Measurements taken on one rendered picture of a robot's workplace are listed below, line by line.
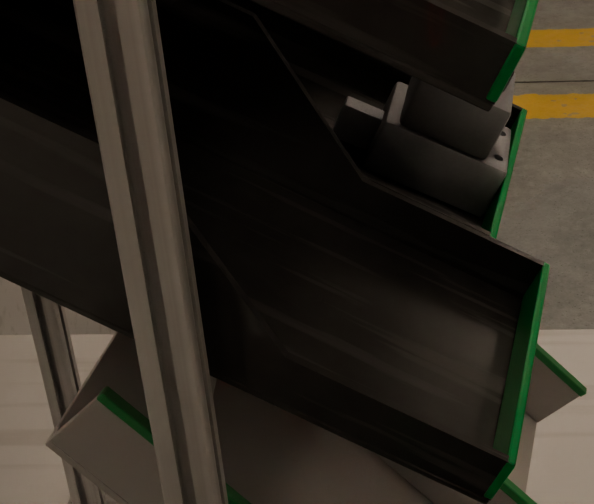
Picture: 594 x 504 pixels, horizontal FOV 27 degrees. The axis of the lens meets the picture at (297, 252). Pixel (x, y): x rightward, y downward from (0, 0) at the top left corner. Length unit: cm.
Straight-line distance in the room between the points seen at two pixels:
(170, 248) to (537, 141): 285
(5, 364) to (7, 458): 13
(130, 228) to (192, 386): 6
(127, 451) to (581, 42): 334
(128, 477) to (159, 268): 14
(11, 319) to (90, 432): 108
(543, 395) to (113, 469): 35
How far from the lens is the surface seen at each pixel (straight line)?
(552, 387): 79
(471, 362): 52
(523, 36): 37
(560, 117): 334
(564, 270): 273
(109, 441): 51
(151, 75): 37
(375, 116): 62
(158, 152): 38
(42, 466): 102
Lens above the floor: 152
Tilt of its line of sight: 33 degrees down
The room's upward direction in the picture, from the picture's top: 5 degrees counter-clockwise
